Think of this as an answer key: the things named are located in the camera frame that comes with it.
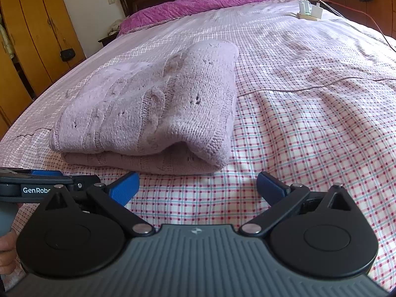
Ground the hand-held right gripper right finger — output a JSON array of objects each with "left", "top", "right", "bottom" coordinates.
[{"left": 239, "top": 171, "right": 356, "bottom": 235}]

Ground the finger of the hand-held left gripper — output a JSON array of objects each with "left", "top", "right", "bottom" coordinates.
[{"left": 0, "top": 167, "right": 73, "bottom": 178}]

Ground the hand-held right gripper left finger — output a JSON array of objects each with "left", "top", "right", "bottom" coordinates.
[{"left": 40, "top": 171, "right": 155, "bottom": 235}]

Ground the pink knit cardigan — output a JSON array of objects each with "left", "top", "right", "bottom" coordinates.
[{"left": 49, "top": 40, "right": 240, "bottom": 174}]

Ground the small black shoulder bag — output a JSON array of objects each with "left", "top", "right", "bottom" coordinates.
[{"left": 46, "top": 15, "right": 76, "bottom": 62}]

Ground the person's left hand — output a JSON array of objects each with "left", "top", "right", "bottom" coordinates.
[{"left": 0, "top": 229, "right": 24, "bottom": 277}]

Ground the pink checked bed sheet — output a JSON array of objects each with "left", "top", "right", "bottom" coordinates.
[{"left": 0, "top": 0, "right": 396, "bottom": 291}]

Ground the pale hanging garment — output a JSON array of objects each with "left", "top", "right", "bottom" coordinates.
[{"left": 0, "top": 19, "right": 14, "bottom": 59}]

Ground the dark wooden nightstand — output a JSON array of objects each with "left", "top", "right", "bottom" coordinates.
[{"left": 98, "top": 34, "right": 120, "bottom": 48}]

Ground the yellow wooden wardrobe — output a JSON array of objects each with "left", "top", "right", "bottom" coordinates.
[{"left": 0, "top": 0, "right": 86, "bottom": 137}]

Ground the pale crumpled cloth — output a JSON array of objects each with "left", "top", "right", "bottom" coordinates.
[{"left": 108, "top": 19, "right": 124, "bottom": 36}]

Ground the purple crinkled pillow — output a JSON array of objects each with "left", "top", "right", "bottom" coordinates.
[{"left": 119, "top": 0, "right": 300, "bottom": 36}]

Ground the thin brown cable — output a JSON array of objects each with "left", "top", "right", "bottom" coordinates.
[{"left": 240, "top": 76, "right": 396, "bottom": 97}]

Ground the white charger cable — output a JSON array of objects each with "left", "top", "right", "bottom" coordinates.
[{"left": 303, "top": 0, "right": 341, "bottom": 14}]

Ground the red cable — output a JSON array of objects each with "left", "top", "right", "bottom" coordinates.
[{"left": 322, "top": 0, "right": 396, "bottom": 51}]

